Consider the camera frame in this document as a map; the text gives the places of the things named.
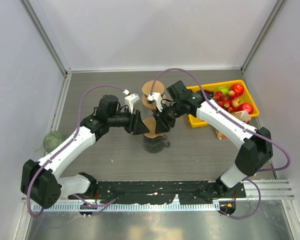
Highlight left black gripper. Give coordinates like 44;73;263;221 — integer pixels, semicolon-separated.
108;105;150;135

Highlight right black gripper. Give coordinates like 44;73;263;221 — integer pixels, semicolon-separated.
153;100;184;135

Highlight grey plastic measuring cup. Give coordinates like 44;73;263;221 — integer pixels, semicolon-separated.
143;135;170;154

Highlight wooden dripper ring holder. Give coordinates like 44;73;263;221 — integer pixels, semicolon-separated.
142;92;166;112

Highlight brown paper coffee filter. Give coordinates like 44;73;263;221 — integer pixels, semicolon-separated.
141;80;165;97

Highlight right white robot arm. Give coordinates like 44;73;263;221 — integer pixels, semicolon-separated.
146;80;273;197

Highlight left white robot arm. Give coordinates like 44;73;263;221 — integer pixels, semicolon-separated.
21;93;149;209

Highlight orange filter holder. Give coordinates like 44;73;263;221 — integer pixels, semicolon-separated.
215;110;252;140

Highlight red grape bunch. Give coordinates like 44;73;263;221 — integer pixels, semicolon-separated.
204;89;215;97

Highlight lychee fruit cluster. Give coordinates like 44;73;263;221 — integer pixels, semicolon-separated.
213;90;241;113

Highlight green apple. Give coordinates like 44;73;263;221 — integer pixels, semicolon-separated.
215;86;230;95

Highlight red apple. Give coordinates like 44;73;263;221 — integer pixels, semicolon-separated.
231;83;245;96
237;103;254;115

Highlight green melon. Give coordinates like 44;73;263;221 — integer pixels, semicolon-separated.
42;130;67;154

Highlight yellow plastic bin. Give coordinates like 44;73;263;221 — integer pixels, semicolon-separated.
188;79;260;128

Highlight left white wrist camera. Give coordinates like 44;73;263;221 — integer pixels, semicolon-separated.
123;89;140;113

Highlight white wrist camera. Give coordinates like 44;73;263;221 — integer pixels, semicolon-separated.
123;89;140;113
146;92;163;112

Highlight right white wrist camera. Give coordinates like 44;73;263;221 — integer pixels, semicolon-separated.
146;92;163;112

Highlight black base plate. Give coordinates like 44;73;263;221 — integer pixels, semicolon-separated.
78;180;246;205

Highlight white slotted cable duct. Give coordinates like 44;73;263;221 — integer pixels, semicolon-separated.
45;201;220;213

